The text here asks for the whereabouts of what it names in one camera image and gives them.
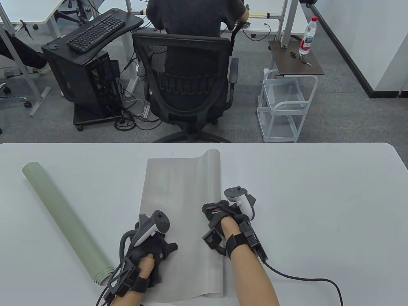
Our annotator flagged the person's right hand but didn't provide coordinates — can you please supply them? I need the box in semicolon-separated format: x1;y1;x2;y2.
201;200;252;230

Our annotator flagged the person's left hand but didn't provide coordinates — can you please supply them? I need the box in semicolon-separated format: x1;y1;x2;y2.
126;234;178;286

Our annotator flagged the grey desk mat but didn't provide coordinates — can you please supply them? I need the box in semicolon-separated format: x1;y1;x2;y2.
139;149;225;302

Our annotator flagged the green desk mat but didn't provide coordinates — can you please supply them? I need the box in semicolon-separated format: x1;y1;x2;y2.
22;162;116;286

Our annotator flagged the person's right forearm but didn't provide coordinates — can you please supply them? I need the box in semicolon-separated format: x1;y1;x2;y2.
222;223;281;306

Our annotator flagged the white desk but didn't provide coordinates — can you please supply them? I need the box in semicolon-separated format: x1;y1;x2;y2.
0;0;64;24
220;0;308;36

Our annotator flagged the black computer desk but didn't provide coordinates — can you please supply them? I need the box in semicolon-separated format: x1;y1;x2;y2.
41;8;144;64

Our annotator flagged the grey white hand controller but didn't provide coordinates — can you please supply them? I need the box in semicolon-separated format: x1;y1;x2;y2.
224;186;256;220
131;210;171;247

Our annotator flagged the black mesh office chair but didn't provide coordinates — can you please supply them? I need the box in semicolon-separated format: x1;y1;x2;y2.
132;30;239;143

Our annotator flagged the black rolling computer stand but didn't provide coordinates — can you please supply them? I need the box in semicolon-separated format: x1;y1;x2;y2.
73;103;125;131

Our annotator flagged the brown side table top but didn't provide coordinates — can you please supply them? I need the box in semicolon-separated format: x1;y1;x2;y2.
268;40;325;77

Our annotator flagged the black computer tower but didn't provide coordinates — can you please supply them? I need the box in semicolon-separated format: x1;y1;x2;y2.
42;49;123;118

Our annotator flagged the silver chair base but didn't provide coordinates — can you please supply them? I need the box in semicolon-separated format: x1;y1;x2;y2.
0;82;32;108

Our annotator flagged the clear plastic water bottle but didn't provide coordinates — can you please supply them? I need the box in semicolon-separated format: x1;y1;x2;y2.
298;16;318;55

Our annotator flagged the black keyboard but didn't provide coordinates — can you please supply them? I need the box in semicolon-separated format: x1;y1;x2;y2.
66;14;126;53

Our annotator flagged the black chair base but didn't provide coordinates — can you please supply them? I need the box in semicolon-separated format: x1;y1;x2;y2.
54;0;92;26

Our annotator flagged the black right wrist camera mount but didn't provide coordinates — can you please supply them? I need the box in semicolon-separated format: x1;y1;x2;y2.
202;223;269;263

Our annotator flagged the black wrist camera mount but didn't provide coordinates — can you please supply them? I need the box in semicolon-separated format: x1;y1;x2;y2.
202;223;269;263
104;258;150;302

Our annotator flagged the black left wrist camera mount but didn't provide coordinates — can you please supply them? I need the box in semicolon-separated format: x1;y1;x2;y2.
104;258;150;302

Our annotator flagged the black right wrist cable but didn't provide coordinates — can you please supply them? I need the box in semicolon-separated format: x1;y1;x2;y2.
263;260;345;306

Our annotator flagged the white wire cart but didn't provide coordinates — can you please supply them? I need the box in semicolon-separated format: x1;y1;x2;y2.
256;69;318;143

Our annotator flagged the black floor cable bundle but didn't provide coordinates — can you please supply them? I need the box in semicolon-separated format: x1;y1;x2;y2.
114;96;161;131

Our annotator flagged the silver aluminium frame post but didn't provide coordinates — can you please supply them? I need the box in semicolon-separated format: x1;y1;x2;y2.
277;0;298;49

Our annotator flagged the grey metal frame leg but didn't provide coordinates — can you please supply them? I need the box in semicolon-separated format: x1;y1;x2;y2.
0;5;51;117

